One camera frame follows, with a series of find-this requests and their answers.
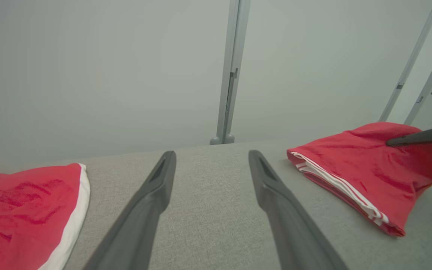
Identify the red shorts with white stripe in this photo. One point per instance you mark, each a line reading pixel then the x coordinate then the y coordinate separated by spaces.
pixel 21 217

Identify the grey metal partition post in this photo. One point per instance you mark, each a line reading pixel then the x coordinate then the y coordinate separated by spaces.
pixel 233 56

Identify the slim grey metal wall rail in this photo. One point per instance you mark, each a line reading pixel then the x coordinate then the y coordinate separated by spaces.
pixel 411 60
pixel 431 75

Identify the grey cylindrical post foot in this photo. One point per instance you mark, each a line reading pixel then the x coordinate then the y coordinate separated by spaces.
pixel 215 141
pixel 229 139

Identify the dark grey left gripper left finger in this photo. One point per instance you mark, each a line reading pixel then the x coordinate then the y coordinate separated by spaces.
pixel 141 221

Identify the red shirt with white sleeves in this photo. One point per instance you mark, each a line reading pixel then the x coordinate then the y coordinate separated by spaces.
pixel 373 168

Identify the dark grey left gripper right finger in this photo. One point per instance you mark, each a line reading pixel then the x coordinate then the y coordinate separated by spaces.
pixel 294 232

